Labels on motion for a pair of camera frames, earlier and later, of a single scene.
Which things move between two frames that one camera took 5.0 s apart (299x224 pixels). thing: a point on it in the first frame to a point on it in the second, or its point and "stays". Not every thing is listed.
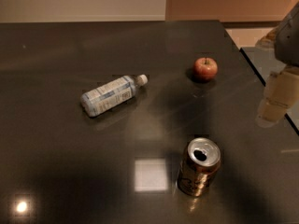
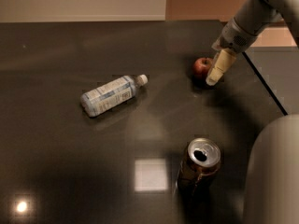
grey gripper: (288, 46) to (233, 40)
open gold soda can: (199, 167) stays
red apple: (205, 68) stays
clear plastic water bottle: (98, 100) stays
